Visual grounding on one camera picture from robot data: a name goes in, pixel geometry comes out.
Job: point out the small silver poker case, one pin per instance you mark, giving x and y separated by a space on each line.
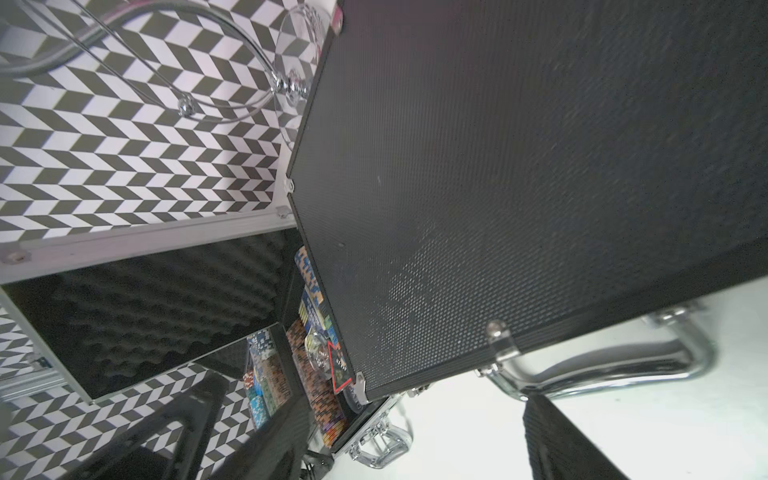
130 318

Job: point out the black carbon poker case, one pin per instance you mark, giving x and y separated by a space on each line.
554 166

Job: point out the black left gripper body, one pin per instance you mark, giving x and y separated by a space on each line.
126 456

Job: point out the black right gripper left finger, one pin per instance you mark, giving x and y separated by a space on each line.
274 451

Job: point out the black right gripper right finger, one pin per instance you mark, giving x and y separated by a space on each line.
558 450

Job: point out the black red triangle plaque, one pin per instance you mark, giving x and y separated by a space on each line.
341 374

